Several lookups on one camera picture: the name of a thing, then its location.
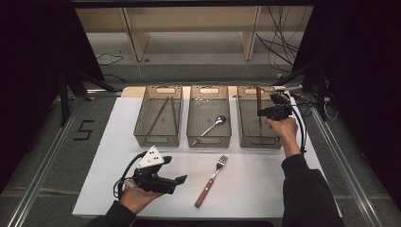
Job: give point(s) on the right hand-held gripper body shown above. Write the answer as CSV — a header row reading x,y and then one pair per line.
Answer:
x,y
280,110

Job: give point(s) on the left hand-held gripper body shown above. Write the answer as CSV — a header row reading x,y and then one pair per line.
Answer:
x,y
152,159

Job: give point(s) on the grey transparent plastic bin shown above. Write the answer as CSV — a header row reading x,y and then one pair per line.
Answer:
x,y
159,126
249,126
205,108

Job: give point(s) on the steel slotted spoon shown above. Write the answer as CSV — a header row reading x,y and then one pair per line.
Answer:
x,y
220,119

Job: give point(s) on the person's right hand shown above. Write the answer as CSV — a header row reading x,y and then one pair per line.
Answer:
x,y
285,129

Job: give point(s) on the person's left hand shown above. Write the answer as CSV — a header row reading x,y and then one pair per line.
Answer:
x,y
135,198

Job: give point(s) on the yellow tape piece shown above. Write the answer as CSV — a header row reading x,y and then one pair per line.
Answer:
x,y
279,76
91,98

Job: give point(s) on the black metal stand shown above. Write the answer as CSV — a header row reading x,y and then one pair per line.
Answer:
x,y
321,94
64,101

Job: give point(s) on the dark curtain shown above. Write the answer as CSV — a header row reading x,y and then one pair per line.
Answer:
x,y
362,78
31,78

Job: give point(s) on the light wooden shelf unit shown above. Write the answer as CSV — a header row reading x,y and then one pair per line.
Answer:
x,y
189,19

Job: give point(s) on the black metal crossbar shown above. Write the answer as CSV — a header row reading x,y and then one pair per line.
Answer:
x,y
189,3

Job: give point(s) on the short aluminium floor rail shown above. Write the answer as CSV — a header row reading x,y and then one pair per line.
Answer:
x,y
104,92

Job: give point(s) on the long aluminium floor rail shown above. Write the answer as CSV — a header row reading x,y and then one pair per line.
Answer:
x,y
346,176
41,176

